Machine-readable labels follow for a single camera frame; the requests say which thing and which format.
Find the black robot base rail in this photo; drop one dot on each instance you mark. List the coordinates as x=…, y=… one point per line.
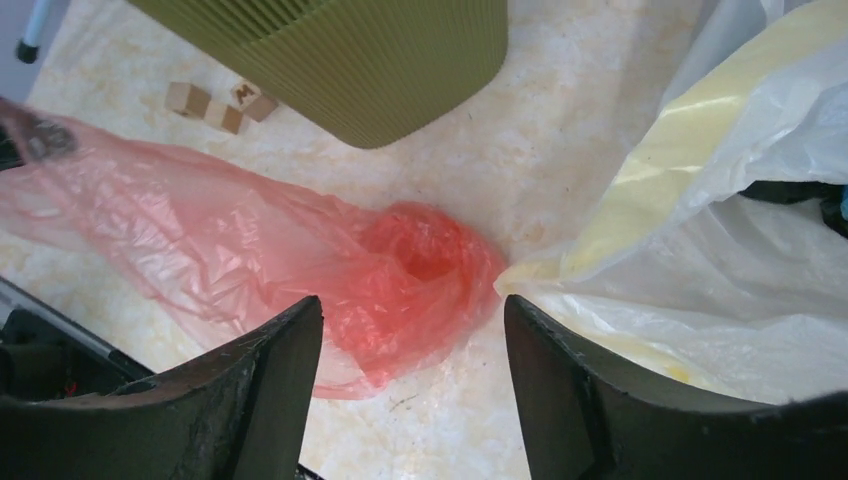
x=47, y=356

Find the red plastic trash bag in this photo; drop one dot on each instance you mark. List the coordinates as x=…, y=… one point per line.
x=222, y=249

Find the green ribbed trash bin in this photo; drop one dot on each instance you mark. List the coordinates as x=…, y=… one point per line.
x=367, y=72

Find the plain small wooden cube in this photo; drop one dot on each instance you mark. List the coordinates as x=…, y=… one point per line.
x=224, y=117

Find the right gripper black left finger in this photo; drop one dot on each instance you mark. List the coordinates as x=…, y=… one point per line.
x=236, y=412

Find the wooden cube letter M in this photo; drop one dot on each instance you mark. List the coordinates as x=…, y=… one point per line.
x=252, y=101

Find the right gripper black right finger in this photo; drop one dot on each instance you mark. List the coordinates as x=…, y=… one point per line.
x=588, y=413

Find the large wooden cube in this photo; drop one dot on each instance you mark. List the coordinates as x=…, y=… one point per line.
x=187, y=100

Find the large clear plastic bag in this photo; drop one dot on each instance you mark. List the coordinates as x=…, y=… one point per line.
x=707, y=259

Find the light blue tripod stand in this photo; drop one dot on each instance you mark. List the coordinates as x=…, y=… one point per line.
x=28, y=46

